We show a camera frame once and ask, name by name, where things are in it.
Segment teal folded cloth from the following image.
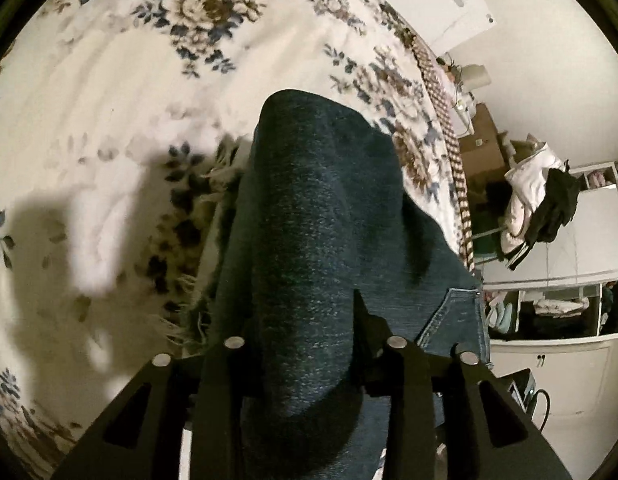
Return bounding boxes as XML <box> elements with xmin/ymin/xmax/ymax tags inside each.
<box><xmin>489</xmin><ymin>305</ymin><xmax>511</xmax><ymax>334</ymax></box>

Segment black garment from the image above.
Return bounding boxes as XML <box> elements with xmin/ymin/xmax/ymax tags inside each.
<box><xmin>523</xmin><ymin>162</ymin><xmax>581</xmax><ymax>257</ymax></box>

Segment white headboard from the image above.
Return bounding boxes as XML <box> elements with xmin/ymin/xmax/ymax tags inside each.
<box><xmin>379</xmin><ymin>0</ymin><xmax>496</xmax><ymax>56</ymax></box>

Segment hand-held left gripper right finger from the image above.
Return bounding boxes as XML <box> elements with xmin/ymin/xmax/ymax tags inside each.
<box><xmin>353</xmin><ymin>290</ymin><xmax>573</xmax><ymax>480</ymax></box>

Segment brown wooden nightstand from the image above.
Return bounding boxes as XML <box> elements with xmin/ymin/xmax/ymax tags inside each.
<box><xmin>459</xmin><ymin>104</ymin><xmax>511</xmax><ymax>182</ymax></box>

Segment white garment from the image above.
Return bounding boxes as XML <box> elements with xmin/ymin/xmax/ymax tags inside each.
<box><xmin>502</xmin><ymin>140</ymin><xmax>566</xmax><ymax>257</ymax></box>

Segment floral quilt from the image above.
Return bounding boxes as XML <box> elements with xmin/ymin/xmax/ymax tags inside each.
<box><xmin>0</xmin><ymin>0</ymin><xmax>479</xmax><ymax>480</ymax></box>

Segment white wardrobe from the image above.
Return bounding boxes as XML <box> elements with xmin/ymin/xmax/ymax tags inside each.
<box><xmin>482</xmin><ymin>160</ymin><xmax>618</xmax><ymax>421</ymax></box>

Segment brown checked blanket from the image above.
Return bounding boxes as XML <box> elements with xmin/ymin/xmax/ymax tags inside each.
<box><xmin>411</xmin><ymin>40</ymin><xmax>476</xmax><ymax>274</ymax></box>

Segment dark blue jeans pants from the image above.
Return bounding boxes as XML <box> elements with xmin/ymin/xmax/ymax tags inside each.
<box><xmin>189</xmin><ymin>89</ymin><xmax>491</xmax><ymax>480</ymax></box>

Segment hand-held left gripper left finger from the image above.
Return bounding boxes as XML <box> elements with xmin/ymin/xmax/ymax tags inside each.
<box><xmin>51</xmin><ymin>336</ymin><xmax>250</xmax><ymax>480</ymax></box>

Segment beige table lamp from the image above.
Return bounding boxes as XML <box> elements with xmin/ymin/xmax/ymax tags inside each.
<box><xmin>461</xmin><ymin>62</ymin><xmax>492</xmax><ymax>92</ymax></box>

